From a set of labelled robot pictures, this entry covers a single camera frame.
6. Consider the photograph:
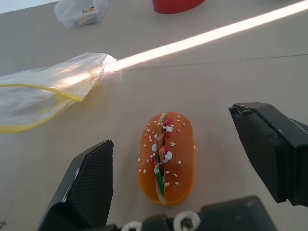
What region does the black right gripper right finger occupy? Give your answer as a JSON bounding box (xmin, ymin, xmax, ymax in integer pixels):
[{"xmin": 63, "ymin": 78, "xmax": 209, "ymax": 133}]
[{"xmin": 228, "ymin": 102, "xmax": 308, "ymax": 206}]

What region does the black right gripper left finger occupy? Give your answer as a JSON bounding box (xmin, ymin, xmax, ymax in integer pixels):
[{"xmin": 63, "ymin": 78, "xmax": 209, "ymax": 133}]
[{"xmin": 36, "ymin": 139, "xmax": 115, "ymax": 231}]

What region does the orange hot dog bun snack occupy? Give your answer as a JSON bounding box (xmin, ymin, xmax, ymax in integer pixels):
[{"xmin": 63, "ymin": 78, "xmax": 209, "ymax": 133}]
[{"xmin": 137, "ymin": 112, "xmax": 196, "ymax": 206}]

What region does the clear yellow-edged plastic bag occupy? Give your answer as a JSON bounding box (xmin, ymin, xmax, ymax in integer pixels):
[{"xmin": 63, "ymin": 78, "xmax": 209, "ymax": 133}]
[{"xmin": 0, "ymin": 51, "xmax": 118, "ymax": 133}]

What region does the clear plastic storage box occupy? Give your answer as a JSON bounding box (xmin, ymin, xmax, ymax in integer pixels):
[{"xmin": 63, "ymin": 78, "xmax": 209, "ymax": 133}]
[{"xmin": 53, "ymin": 0, "xmax": 109, "ymax": 29}]

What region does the red round container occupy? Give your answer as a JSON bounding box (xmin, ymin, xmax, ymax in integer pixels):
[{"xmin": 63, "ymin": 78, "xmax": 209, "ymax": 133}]
[{"xmin": 151, "ymin": 0, "xmax": 206, "ymax": 14}]

